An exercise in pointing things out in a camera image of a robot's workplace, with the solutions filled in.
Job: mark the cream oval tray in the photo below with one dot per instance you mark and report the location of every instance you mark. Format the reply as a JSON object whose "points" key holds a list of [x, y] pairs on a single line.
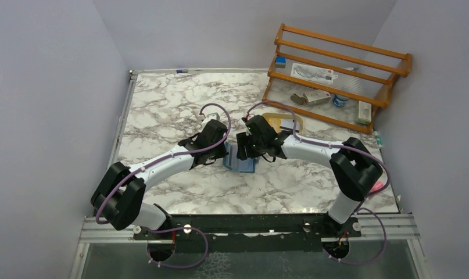
{"points": [[286, 116]]}

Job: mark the white printed flat package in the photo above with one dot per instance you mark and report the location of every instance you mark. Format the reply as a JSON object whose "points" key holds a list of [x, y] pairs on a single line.
{"points": [[313, 73]]}

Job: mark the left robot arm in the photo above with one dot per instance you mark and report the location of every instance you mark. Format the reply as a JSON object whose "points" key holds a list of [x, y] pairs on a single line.
{"points": [[120, 194]]}

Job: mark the aluminium frame rail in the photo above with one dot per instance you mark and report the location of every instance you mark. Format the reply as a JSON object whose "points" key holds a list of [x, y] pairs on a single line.
{"points": [[222, 224]]}

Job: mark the grey card upper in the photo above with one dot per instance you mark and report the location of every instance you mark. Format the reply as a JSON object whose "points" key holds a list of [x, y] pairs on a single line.
{"points": [[289, 124]]}

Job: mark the pink small bottle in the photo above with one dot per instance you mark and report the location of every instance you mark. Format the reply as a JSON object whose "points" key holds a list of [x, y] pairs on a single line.
{"points": [[377, 186]]}

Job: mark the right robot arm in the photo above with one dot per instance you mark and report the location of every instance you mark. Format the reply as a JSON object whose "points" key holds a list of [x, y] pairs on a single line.
{"points": [[355, 169]]}

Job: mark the blue grey eraser block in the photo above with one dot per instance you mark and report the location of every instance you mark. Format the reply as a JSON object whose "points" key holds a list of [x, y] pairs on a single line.
{"points": [[280, 62]]}

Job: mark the orange wooden shelf rack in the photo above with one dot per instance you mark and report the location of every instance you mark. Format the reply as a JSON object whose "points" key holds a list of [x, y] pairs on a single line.
{"points": [[365, 73]]}

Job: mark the gold card with stripe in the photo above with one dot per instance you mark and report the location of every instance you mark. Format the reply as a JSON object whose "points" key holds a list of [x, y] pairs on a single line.
{"points": [[275, 123]]}

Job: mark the grey stapler box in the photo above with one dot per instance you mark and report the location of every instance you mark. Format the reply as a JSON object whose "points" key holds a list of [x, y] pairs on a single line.
{"points": [[316, 97]]}

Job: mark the green white tube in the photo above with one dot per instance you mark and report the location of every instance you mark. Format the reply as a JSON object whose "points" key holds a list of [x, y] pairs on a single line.
{"points": [[378, 139]]}

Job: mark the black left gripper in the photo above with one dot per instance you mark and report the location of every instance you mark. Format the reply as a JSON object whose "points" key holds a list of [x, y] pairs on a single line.
{"points": [[221, 153]]}

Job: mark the olive tape dispenser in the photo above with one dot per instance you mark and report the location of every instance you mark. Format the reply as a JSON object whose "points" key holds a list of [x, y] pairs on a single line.
{"points": [[300, 100]]}

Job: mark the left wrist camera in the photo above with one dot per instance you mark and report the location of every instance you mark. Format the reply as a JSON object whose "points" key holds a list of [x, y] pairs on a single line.
{"points": [[210, 116]]}

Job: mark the green white small box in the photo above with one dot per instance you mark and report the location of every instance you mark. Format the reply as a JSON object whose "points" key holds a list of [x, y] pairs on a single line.
{"points": [[364, 113]]}

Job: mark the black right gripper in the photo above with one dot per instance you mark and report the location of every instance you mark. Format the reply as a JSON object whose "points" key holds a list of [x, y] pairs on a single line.
{"points": [[243, 138]]}

